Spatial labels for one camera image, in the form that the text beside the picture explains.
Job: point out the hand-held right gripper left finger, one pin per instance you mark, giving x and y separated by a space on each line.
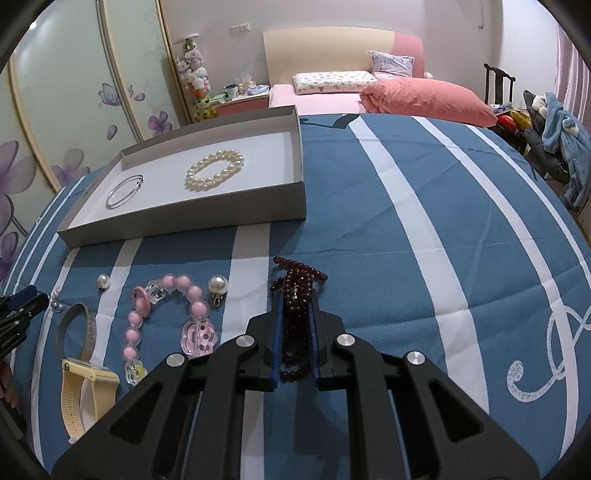
278 341

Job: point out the large pearl pendant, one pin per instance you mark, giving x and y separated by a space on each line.
218 284

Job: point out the yellow green plush toy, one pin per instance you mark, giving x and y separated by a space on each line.
207 107

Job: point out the small pearl earring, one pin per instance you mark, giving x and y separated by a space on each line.
104 280

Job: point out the blue white striped blanket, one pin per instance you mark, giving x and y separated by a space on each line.
415 277

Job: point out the stack of plush toys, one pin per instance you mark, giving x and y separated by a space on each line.
191 69

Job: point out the thin silver bangle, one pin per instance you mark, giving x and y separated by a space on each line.
109 199

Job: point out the white wall socket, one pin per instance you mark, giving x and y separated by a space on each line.
240 29

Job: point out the pink quilt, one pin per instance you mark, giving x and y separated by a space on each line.
425 99

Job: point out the colourful toy pile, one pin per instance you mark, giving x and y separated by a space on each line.
512 121

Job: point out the wide silver bangle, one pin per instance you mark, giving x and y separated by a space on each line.
90 330

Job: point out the cream wrist watch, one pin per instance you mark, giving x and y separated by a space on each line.
87 401

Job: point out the pink bed sheet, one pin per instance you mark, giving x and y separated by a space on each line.
314 102

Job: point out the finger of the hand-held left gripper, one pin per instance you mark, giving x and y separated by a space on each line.
11 334
25 297

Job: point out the dark wooden chair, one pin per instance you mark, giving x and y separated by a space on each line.
496 85

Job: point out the pink nightstand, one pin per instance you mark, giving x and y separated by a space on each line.
242 105

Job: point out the grey cardboard box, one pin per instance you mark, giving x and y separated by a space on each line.
258 184

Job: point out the blue plush garment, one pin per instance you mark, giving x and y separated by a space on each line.
561 134

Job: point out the white mug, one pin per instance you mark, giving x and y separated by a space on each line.
231 92

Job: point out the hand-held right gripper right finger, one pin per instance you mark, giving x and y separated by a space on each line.
315 341

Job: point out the purple floral pillow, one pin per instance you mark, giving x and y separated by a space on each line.
392 63

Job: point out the pink curtain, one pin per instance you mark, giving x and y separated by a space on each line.
575 69

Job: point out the tissue box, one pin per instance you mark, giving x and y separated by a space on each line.
248 84

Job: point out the person's left hand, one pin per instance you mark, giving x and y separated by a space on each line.
5 383

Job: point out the cream pink bed headboard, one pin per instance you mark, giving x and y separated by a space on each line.
323 50

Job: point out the white printed pillow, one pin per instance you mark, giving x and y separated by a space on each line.
332 83

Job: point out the floral sliding wardrobe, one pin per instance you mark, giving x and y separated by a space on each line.
69 92

